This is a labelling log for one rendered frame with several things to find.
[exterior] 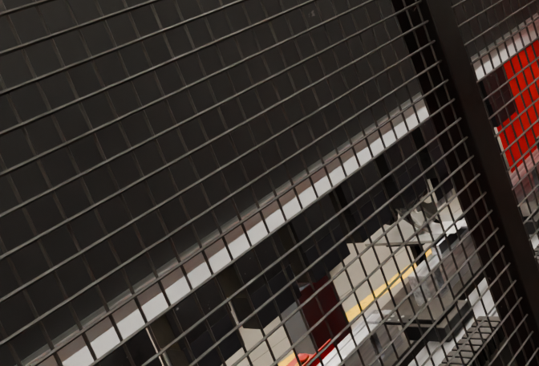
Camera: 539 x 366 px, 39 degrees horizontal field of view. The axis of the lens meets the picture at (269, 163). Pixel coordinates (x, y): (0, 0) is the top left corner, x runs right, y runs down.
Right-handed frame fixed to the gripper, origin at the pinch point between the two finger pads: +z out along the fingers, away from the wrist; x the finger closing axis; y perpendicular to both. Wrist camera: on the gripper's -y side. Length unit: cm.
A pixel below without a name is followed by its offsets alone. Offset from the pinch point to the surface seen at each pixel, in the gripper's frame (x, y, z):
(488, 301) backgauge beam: -39, 27, 26
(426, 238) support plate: -6.6, 0.5, 1.4
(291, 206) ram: -62, 31, -20
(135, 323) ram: -111, 31, -19
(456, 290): -14.9, 0.2, 17.7
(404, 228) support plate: 1.9, -9.4, -7.1
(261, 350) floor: 68, -212, -49
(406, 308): -25.3, -8.2, 10.5
